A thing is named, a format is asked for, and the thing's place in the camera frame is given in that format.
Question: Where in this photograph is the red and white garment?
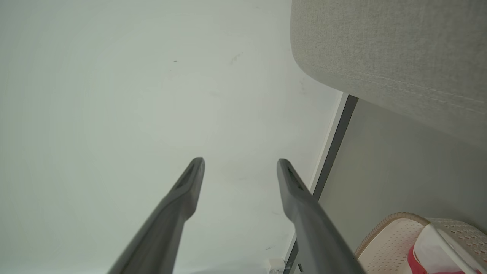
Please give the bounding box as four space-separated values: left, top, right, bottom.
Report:
407 224 484 274

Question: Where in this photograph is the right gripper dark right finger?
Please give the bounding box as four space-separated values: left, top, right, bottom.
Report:
277 158 366 274

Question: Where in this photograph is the cream perforated laundry basket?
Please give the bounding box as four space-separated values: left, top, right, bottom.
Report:
355 212 487 274

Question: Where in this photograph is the white wall power box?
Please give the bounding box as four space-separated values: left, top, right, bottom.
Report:
265 258 286 274

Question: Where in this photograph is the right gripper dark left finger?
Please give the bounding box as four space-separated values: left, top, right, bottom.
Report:
108 157 205 274

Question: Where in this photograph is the white and black baseboard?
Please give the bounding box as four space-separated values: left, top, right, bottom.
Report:
283 92 359 274

